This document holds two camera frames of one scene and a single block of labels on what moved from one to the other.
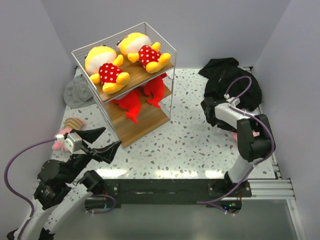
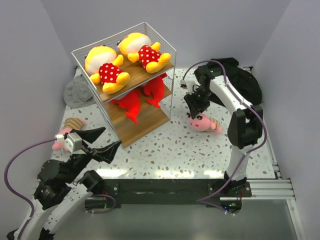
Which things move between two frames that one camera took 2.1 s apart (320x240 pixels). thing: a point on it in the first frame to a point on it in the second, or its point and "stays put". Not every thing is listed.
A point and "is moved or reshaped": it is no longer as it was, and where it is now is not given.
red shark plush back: x=155 y=86 stays put
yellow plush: x=139 y=48 stays put
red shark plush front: x=131 y=101 stays put
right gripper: x=229 y=127 to x=195 y=107
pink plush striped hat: x=235 y=135 is moved or reshaped
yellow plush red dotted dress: x=101 y=61 stays put
